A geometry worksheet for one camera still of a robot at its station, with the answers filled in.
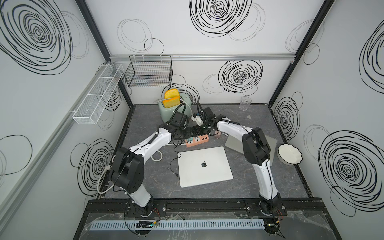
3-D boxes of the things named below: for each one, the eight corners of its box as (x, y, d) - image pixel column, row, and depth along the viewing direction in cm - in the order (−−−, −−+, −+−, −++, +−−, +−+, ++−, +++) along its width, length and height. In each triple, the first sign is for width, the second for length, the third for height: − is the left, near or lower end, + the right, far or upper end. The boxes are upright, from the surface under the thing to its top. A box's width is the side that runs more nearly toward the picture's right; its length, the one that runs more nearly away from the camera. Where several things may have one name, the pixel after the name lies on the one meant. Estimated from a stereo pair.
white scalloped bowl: (279, 166, 90) (282, 163, 87) (272, 146, 98) (274, 143, 95) (302, 166, 90) (306, 163, 87) (293, 146, 98) (296, 144, 95)
